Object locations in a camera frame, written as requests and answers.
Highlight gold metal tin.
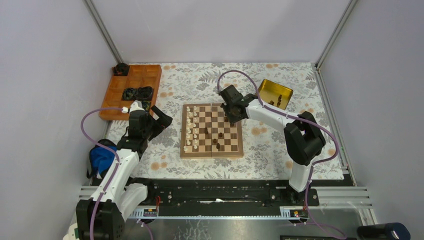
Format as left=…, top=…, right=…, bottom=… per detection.
left=258, top=79, right=294, bottom=110

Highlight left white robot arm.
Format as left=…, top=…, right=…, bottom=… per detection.
left=75, top=100, right=173, bottom=240

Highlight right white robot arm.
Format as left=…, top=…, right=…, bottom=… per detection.
left=218, top=85, right=326, bottom=206

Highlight wooden chess board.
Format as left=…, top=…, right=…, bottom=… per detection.
left=180, top=103, right=244, bottom=159

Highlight orange compartment tray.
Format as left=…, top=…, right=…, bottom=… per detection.
left=99, top=64, right=162, bottom=121

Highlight blue cloth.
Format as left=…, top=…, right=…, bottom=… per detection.
left=86, top=145, right=115, bottom=179

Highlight black item tray corner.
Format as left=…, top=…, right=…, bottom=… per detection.
left=112, top=63, right=130, bottom=77

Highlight floral table cloth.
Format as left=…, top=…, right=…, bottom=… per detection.
left=131, top=63, right=329, bottom=180

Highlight dark cylinder bottle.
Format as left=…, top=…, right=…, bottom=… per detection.
left=356, top=222, right=411, bottom=240

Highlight black cable bundle in tray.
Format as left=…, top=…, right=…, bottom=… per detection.
left=121, top=86, right=155, bottom=101

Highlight black mounting rail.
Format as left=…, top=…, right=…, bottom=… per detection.
left=126, top=177, right=320, bottom=217

